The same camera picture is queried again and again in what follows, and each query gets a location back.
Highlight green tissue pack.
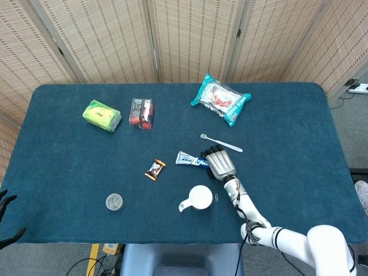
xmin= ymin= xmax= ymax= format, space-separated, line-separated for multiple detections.
xmin=82 ymin=99 xmax=123 ymax=133

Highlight black floor cables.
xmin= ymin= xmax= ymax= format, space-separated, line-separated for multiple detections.
xmin=68 ymin=253 xmax=124 ymax=276

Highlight white cup with handle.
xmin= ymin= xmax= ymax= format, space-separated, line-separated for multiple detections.
xmin=178 ymin=185 xmax=214 ymax=213

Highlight brown orange coffee sachet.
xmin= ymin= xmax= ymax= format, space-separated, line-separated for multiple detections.
xmin=144 ymin=159 xmax=167 ymax=182

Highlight yellow label box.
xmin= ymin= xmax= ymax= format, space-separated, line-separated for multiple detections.
xmin=102 ymin=243 xmax=120 ymax=256

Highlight blue table cloth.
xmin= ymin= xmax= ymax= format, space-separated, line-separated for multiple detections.
xmin=0 ymin=82 xmax=368 ymax=245

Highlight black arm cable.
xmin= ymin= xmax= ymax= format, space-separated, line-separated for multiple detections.
xmin=229 ymin=175 xmax=261 ymax=276

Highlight white toothbrush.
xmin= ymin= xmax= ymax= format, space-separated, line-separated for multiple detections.
xmin=200 ymin=133 xmax=244 ymax=153

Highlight clear box red black parts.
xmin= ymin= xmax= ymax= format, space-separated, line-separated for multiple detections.
xmin=128 ymin=98 xmax=155 ymax=132

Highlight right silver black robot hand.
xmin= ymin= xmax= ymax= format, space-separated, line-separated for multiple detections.
xmin=200 ymin=145 xmax=237 ymax=181

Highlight round clear paperclip box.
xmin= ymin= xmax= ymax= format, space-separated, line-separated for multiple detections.
xmin=105 ymin=193 xmax=126 ymax=212

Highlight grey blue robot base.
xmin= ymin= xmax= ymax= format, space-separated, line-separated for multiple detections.
xmin=119 ymin=243 xmax=245 ymax=276

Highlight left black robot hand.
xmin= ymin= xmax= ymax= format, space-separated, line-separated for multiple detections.
xmin=0 ymin=189 xmax=27 ymax=250

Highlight white power strip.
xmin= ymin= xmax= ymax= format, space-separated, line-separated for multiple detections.
xmin=347 ymin=83 xmax=368 ymax=94

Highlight blue silver toothpaste tube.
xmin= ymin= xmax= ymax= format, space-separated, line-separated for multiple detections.
xmin=175 ymin=151 xmax=210 ymax=168

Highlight woven folding screen panel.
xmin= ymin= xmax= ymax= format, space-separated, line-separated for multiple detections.
xmin=0 ymin=0 xmax=83 ymax=123
xmin=280 ymin=0 xmax=368 ymax=101
xmin=227 ymin=0 xmax=336 ymax=84
xmin=0 ymin=109 xmax=21 ymax=185
xmin=28 ymin=0 xmax=160 ymax=85
xmin=146 ymin=0 xmax=241 ymax=84

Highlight teal snack bag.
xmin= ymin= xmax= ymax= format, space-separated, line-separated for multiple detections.
xmin=190 ymin=72 xmax=252 ymax=128

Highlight white grey shoe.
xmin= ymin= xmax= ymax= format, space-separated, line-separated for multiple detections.
xmin=354 ymin=181 xmax=368 ymax=217

